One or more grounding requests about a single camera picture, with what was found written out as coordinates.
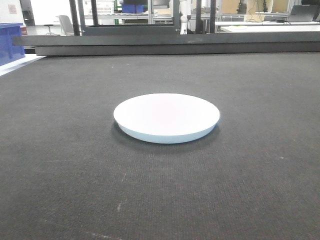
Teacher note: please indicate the blue plastic tray bin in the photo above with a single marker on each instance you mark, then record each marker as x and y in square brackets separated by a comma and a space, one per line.
[9, 52]

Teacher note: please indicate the blue crate on far shelf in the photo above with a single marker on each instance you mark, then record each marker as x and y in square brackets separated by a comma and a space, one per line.
[132, 8]

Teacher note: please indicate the white round plate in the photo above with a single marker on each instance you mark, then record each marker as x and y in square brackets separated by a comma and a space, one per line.
[166, 118]

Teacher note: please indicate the grey office chair background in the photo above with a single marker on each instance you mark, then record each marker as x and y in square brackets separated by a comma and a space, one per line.
[66, 25]

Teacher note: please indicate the black round stool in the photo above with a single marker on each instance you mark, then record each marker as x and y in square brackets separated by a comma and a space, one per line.
[49, 26]

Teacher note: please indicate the white lab table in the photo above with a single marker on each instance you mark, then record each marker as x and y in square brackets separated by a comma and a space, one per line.
[266, 27]

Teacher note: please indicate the black laptop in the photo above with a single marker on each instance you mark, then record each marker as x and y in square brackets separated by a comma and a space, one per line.
[303, 13]

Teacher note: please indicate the black metal frame rail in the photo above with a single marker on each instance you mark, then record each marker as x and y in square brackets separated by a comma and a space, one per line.
[192, 44]

